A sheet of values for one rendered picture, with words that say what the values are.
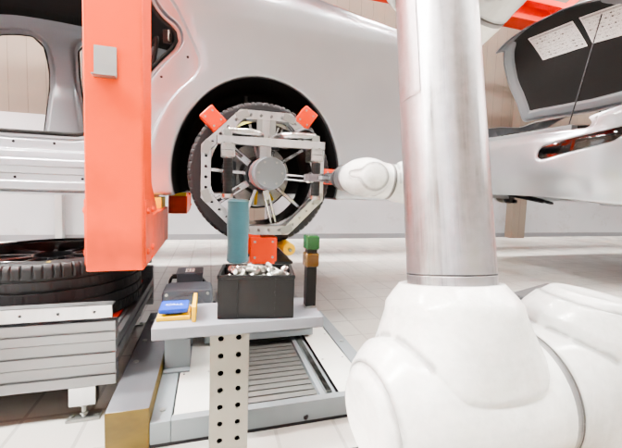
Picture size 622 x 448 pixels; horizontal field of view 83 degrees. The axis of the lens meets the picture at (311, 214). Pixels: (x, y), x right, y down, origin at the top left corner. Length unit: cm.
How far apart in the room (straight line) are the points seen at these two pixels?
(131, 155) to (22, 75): 469
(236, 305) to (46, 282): 77
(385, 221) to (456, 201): 556
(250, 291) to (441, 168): 65
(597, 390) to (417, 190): 28
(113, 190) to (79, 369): 61
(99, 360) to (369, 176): 106
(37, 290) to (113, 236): 40
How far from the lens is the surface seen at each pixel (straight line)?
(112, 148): 122
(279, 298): 95
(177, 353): 153
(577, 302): 54
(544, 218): 813
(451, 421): 38
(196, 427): 131
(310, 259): 100
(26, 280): 153
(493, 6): 70
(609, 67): 440
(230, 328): 95
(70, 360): 145
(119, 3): 131
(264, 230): 158
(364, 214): 578
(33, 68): 582
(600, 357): 52
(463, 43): 48
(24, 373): 150
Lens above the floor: 80
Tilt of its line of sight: 4 degrees down
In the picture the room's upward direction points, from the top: 2 degrees clockwise
